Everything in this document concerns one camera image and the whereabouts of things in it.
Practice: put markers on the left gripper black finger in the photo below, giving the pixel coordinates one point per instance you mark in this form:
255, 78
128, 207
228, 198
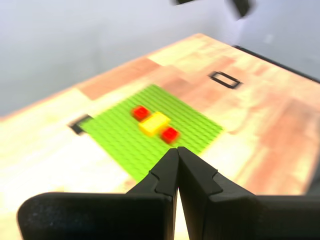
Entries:
100, 215
237, 217

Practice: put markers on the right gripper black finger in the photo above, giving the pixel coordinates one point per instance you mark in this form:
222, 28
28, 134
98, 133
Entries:
241, 7
183, 1

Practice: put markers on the yellow rectangular brick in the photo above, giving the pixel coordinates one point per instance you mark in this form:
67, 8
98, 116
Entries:
154, 123

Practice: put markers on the green studded baseplate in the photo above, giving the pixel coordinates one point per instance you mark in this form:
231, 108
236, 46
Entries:
120, 140

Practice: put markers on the red square brick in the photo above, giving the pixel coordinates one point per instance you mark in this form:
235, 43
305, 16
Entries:
140, 112
170, 135

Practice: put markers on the black tape rectangle outline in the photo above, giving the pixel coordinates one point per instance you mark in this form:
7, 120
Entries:
213, 75

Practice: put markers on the black tape corner marker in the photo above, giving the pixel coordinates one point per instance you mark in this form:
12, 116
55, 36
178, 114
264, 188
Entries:
75, 126

